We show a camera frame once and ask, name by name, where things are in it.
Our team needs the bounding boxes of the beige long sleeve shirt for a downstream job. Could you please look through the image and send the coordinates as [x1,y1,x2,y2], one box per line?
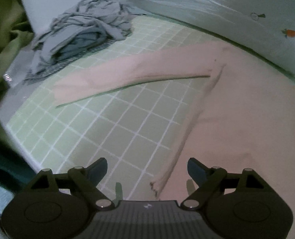
[53,42,295,238]

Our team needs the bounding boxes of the green grid cutting mat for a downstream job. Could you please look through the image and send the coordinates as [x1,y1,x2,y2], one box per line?
[7,15,295,201]

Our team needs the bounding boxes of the blue checkered shirt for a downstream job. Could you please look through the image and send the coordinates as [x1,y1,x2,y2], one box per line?
[24,39,115,82]

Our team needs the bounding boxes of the clear plastic bag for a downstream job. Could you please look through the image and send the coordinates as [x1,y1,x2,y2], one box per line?
[3,50,38,88]

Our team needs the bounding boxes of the grey garment pile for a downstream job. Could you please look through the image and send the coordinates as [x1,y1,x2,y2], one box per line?
[32,0,137,74]

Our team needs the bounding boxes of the carrot print light sheet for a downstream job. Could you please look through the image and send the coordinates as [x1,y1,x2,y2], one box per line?
[129,0,295,76]

